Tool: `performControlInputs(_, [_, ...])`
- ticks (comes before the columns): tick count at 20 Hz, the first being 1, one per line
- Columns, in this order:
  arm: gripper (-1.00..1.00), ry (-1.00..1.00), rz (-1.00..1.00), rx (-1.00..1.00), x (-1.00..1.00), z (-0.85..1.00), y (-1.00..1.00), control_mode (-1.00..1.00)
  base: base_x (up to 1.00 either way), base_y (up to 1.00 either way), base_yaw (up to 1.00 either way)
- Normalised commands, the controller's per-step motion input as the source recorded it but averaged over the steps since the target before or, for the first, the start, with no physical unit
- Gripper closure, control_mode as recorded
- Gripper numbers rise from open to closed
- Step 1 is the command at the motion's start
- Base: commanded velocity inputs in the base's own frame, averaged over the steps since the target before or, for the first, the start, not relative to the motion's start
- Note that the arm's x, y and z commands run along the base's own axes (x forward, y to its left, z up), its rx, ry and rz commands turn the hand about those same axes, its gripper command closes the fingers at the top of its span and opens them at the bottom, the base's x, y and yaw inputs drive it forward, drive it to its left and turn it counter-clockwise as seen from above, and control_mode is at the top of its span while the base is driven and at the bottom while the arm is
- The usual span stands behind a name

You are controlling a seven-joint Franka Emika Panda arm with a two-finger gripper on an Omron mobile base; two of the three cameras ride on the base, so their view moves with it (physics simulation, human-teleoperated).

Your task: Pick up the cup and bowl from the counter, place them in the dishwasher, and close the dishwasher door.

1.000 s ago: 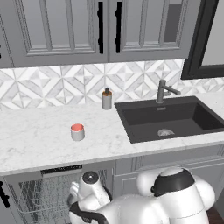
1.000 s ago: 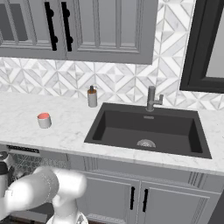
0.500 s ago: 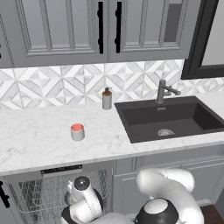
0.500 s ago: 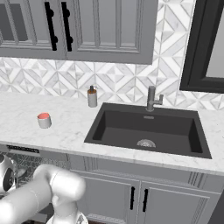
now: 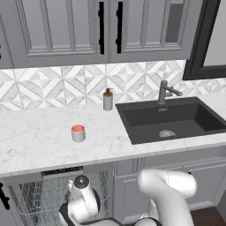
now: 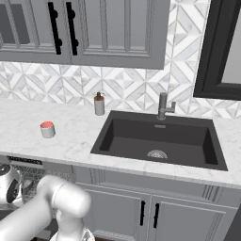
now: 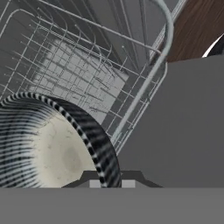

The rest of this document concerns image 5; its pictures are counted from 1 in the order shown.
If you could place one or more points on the black kitchen sink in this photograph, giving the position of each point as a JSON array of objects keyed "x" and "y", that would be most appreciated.
[{"x": 176, "y": 117}]

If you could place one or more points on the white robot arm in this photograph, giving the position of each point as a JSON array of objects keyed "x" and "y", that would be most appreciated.
[{"x": 170, "y": 191}]

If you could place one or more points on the grey soap dispenser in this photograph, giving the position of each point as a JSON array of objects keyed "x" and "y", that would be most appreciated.
[{"x": 108, "y": 101}]

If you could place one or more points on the grey metal tap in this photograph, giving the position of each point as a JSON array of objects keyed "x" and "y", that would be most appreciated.
[{"x": 162, "y": 92}]

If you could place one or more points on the grey narrow wall cupboard door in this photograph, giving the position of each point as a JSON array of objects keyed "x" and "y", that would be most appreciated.
[{"x": 4, "y": 44}]

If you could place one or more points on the grey cup with red inside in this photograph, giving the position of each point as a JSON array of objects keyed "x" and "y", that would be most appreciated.
[{"x": 78, "y": 135}]

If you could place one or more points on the black window frame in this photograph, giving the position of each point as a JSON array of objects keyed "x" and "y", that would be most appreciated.
[{"x": 200, "y": 38}]

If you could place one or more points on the dishwasher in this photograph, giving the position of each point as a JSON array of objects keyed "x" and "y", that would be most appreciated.
[{"x": 58, "y": 173}]

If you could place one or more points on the grey base cupboard front panel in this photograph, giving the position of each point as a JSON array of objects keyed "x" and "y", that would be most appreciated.
[{"x": 170, "y": 159}]

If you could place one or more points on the grey narrow base cupboard door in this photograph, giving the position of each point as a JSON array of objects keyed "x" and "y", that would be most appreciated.
[{"x": 5, "y": 214}]

